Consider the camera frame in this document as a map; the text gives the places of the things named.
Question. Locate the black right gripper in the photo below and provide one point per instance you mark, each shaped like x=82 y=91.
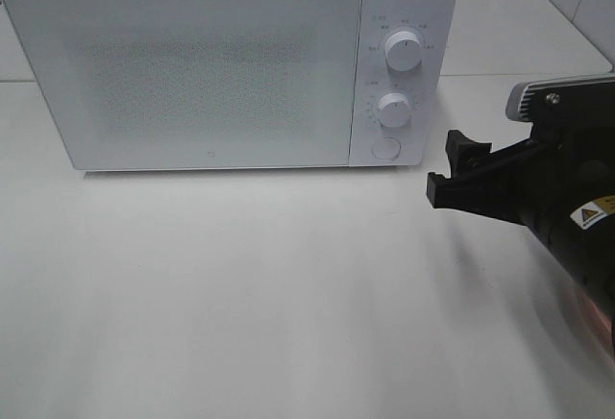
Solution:
x=559 y=183

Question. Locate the round white door button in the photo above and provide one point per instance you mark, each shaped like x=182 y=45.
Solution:
x=386 y=148

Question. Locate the white microwave oven body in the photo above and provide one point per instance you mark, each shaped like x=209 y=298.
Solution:
x=403 y=6

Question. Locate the pink round plate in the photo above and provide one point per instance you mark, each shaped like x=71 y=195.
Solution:
x=587 y=322

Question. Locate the upper white power knob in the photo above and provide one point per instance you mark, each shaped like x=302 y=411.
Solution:
x=403 y=49

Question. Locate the lower white timer knob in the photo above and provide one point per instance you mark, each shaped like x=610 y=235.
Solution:
x=394 y=110

